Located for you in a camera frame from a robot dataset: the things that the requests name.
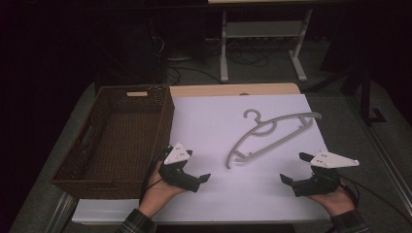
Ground person's left hand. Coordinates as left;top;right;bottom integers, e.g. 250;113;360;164
138;160;187;218

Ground dark metal stand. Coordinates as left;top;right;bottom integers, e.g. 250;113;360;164
339;62;388;126

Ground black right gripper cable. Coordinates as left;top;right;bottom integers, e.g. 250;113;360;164
338;174;412;226

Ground brown woven basket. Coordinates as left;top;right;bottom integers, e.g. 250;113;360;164
49;84;176;200

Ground aluminium rail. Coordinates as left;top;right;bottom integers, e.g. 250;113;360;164
45;191;80;233
343;93;412;212

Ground grey plastic clothes hanger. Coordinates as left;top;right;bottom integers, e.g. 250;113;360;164
224;109;323;170

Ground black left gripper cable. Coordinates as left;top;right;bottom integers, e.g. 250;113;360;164
139;146;173;205

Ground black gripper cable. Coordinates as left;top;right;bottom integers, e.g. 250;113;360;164
338;174;412;226
139;146;173;205

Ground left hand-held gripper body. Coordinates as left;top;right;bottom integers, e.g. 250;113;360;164
157;142;201;193

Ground person's right hand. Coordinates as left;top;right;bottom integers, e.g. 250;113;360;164
307;179;357;217

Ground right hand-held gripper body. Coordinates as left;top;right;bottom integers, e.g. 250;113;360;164
291;150;361;198

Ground black floor cables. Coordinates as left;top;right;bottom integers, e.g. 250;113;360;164
165;45;283;85

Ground white metal desk frame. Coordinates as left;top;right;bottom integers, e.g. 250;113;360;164
219;8;314;84

